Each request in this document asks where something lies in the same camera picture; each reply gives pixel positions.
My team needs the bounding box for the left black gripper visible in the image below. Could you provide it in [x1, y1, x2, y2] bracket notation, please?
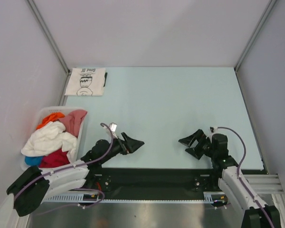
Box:
[99, 132, 143, 164]

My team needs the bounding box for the pink t-shirt in basket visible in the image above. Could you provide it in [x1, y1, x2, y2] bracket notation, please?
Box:
[58, 109, 87, 138]

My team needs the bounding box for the blue t-shirt in basket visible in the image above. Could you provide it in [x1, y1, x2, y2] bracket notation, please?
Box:
[24, 156, 43, 166]

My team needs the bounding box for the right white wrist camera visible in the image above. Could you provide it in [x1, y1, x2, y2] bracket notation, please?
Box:
[207, 126, 219, 140]

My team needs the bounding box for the white green raglan t-shirt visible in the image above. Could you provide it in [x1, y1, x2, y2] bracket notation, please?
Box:
[65, 67, 107, 96]

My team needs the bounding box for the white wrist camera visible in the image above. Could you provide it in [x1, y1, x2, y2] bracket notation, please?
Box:
[103, 123, 118, 139]
[207, 126, 219, 140]

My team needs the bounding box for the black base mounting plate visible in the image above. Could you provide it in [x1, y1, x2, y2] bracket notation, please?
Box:
[84, 168, 221, 200]

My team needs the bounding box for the white slotted cable duct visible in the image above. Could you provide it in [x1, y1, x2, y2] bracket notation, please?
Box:
[43, 191, 227, 204]

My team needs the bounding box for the left aluminium frame post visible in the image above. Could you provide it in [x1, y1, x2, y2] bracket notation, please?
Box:
[25, 0, 71, 106]

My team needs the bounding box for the aluminium frame post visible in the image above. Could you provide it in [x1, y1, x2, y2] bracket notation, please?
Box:
[25, 0, 71, 106]
[234, 0, 279, 73]

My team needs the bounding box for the red t-shirt in basket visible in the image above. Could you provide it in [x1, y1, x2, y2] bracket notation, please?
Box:
[39, 149, 70, 168]

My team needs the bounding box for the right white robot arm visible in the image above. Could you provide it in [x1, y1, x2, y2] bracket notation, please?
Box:
[178, 127, 281, 228]

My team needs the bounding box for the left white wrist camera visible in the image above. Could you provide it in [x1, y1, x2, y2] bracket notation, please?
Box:
[103, 123, 118, 139]

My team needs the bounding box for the white t-shirt in basket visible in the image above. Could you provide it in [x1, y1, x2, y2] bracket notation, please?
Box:
[20, 121, 77, 162]

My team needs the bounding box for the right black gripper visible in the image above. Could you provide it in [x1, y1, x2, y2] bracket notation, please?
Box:
[178, 129, 216, 160]

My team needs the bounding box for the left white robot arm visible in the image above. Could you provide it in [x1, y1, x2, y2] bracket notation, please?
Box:
[7, 133, 144, 217]

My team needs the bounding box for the right aluminium frame post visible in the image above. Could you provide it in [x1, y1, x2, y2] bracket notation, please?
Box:
[234, 0, 279, 73]

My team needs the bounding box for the orange t-shirt in basket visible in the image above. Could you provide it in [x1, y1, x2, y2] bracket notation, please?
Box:
[36, 112, 65, 130]

